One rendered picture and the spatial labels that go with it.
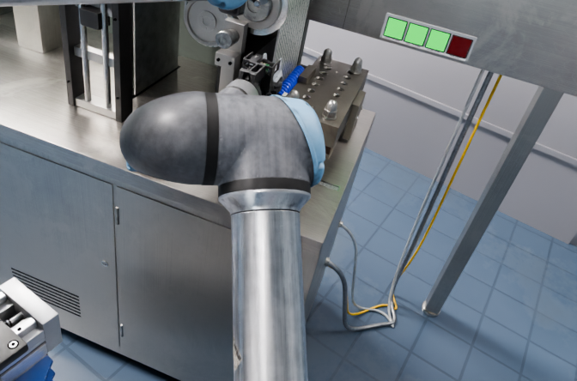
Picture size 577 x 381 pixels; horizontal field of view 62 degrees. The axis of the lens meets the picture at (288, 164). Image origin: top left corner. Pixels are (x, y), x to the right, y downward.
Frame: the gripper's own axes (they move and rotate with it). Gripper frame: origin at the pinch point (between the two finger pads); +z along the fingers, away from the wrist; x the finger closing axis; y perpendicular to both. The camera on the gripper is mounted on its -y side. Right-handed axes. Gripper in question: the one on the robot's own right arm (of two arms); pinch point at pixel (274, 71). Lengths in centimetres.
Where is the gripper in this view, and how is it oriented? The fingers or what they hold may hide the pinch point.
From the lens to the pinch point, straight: 121.0
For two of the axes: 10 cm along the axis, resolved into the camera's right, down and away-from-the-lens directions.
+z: 3.2, -5.0, 8.0
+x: -9.3, -3.2, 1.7
